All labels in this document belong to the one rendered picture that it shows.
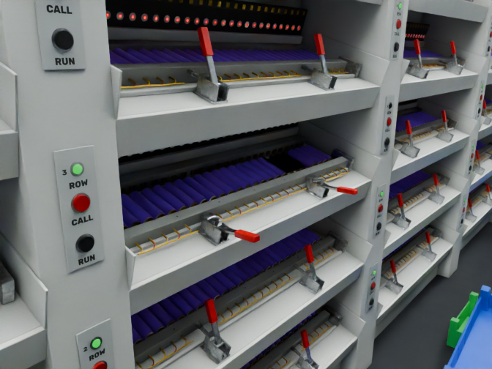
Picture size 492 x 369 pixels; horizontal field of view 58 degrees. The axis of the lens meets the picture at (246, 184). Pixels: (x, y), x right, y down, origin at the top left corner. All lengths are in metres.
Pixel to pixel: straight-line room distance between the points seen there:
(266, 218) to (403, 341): 0.78
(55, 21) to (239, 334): 0.54
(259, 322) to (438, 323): 0.81
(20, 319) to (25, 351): 0.03
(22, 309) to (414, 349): 1.07
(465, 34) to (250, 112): 1.10
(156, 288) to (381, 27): 0.65
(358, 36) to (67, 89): 0.66
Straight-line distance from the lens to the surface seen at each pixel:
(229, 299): 0.78
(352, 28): 0.97
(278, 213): 0.73
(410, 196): 1.41
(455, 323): 1.38
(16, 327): 0.50
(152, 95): 0.55
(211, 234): 0.62
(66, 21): 0.44
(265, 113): 0.64
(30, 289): 0.49
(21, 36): 0.43
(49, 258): 0.47
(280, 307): 0.84
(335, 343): 1.10
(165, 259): 0.58
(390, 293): 1.32
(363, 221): 1.01
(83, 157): 0.45
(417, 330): 1.45
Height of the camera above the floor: 0.78
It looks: 17 degrees down
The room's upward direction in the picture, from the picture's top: straight up
